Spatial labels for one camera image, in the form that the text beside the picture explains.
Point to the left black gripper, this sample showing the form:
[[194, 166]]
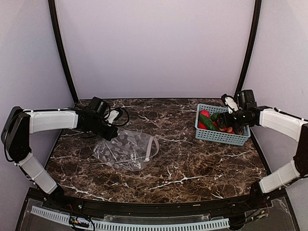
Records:
[[110, 134]]

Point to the green fake avocado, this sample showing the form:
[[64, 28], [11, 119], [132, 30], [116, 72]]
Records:
[[214, 116]]

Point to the right black frame post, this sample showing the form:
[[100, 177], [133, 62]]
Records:
[[250, 45]]

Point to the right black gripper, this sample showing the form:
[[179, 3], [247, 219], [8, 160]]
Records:
[[228, 123]]

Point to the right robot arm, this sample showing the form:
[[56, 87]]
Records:
[[242, 111]]

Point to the black front rail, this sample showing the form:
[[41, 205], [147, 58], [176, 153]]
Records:
[[229, 207]]

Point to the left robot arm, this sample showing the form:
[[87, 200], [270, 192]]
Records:
[[97, 118]]

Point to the green fake cucumber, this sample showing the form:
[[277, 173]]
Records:
[[207, 122]]

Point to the black frame post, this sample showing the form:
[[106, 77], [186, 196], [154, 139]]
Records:
[[61, 51], [250, 45]]

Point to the white slotted cable duct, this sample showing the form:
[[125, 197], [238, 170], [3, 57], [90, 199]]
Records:
[[128, 225]]

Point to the light blue plastic basket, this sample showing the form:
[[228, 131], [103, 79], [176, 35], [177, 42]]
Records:
[[212, 131]]

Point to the clear zip top bag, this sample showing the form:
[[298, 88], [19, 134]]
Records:
[[130, 150]]

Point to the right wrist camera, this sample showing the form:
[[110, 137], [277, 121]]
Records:
[[230, 103]]

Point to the left black frame post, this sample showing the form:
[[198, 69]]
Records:
[[61, 51]]

